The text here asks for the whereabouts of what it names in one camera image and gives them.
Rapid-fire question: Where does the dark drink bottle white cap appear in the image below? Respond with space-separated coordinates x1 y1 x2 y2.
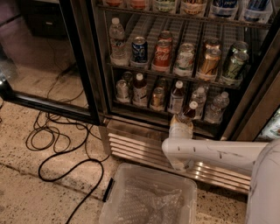
178 101 198 124

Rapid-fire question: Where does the blue pepsi can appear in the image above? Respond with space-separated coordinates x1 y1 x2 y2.
130 36 148 67

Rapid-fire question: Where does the green soda can front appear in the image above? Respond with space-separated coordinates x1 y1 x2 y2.
220 52 249 87

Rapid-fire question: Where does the stainless steel display fridge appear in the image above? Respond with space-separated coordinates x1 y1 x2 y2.
69 0 280 195

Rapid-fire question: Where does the silver can rear bottom shelf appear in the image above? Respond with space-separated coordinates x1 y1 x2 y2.
122 71 133 85

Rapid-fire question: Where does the red can behind coca-cola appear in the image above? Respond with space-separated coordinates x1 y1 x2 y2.
157 30 173 43

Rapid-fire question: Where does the clear water bottle bottom right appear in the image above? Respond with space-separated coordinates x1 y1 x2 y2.
204 92 229 124

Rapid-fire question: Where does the bubble wrap sheet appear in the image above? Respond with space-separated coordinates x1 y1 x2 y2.
114 178 183 224

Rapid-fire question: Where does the open glass fridge door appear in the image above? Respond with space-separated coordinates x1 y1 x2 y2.
0 0 102 125

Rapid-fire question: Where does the dark can behind gold can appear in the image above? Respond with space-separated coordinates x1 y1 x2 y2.
156 78 168 91

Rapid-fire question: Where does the silver can shelf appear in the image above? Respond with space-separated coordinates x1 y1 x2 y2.
122 71 133 85
116 80 130 103

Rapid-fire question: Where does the green soda can rear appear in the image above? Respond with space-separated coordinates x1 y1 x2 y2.
228 41 249 56

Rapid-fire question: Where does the white green soda can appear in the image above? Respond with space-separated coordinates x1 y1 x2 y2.
173 43 194 77

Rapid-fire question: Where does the blue pepsi bottle top shelf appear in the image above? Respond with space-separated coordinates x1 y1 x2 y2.
209 0 238 19

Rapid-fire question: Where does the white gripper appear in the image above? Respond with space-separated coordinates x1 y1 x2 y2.
169 115 193 139

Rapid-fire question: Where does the gold can bottom shelf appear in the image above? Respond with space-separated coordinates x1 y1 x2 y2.
150 87 165 111

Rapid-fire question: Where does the red bottle shelf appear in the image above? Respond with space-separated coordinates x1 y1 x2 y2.
128 0 151 11
102 0 126 8

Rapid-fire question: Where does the black floor cable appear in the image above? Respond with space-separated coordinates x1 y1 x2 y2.
24 65 110 224

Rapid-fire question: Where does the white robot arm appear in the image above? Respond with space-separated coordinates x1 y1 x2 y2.
162 115 280 224

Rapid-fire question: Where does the green label bottle top shelf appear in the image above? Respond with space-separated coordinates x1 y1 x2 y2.
152 0 177 13

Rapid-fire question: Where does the blue bottle top shelf right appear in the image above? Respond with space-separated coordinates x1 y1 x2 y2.
239 0 273 24

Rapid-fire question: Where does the red bottle top shelf left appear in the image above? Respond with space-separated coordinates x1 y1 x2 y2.
102 0 126 8

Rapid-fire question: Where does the clear water bottle bottom middle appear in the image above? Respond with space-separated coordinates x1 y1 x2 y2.
191 87 207 120

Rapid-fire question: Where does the brown tea bottle left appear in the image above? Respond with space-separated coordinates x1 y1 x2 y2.
133 73 147 107

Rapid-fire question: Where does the clear plastic storage bin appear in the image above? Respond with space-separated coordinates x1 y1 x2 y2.
99 164 197 224

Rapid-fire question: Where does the orange label bottle top shelf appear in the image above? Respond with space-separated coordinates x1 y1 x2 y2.
180 0 207 17

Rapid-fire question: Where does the clear water bottle middle shelf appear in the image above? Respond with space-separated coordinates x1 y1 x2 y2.
108 17 129 66

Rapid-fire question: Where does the dark can behind orange can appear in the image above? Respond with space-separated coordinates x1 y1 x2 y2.
204 38 221 50

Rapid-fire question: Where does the clear water bottle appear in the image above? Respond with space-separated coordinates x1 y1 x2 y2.
191 87 207 120
204 92 229 124

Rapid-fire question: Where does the orange gold soda can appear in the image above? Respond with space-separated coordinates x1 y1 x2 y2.
196 48 221 81

